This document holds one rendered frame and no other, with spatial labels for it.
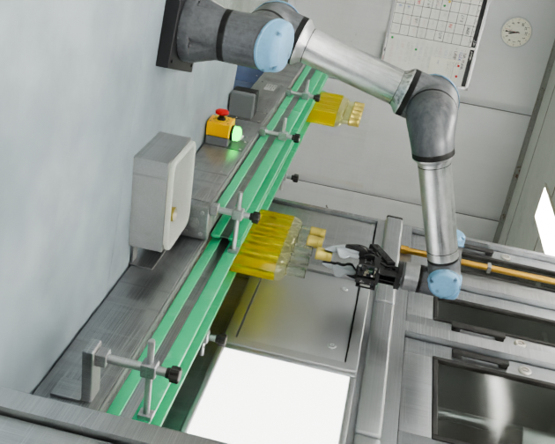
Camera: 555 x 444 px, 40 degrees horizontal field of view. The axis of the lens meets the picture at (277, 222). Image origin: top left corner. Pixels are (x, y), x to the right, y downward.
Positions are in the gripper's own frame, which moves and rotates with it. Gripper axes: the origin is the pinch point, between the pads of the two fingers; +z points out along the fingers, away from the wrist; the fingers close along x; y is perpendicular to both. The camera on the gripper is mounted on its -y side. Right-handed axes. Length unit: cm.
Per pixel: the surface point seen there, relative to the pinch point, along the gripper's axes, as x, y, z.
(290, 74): -16, -112, 33
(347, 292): 12.6, -4.5, -7.0
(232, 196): -13.3, 3.8, 27.8
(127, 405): -3, 78, 28
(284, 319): 12.9, 15.8, 7.7
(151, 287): -6, 43, 36
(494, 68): 69, -582, -103
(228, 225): -5.8, 6.2, 27.3
